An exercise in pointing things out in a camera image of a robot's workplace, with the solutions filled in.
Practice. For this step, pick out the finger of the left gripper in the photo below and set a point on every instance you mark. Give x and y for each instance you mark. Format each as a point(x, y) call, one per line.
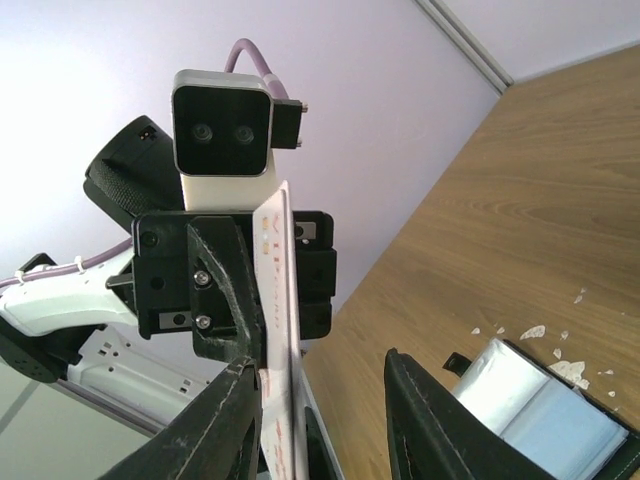
point(317, 458)

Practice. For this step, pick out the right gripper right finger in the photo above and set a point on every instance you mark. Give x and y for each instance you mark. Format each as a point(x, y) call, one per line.
point(431, 435)

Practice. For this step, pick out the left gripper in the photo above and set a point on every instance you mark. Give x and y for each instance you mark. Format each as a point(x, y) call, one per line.
point(184, 267)

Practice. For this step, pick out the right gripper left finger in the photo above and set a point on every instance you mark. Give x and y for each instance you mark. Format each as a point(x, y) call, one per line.
point(215, 437)

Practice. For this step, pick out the red white cards stack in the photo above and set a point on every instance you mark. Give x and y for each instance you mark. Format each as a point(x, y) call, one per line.
point(283, 435)

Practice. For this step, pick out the black leather card holder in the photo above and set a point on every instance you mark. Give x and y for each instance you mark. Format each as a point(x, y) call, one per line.
point(543, 413)

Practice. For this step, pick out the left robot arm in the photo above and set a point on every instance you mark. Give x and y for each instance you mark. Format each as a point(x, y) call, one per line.
point(61, 324)

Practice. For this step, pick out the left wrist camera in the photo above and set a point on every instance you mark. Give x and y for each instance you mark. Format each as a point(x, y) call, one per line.
point(226, 128)

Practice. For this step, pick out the right frame post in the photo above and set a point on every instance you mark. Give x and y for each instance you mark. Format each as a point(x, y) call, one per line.
point(466, 43)

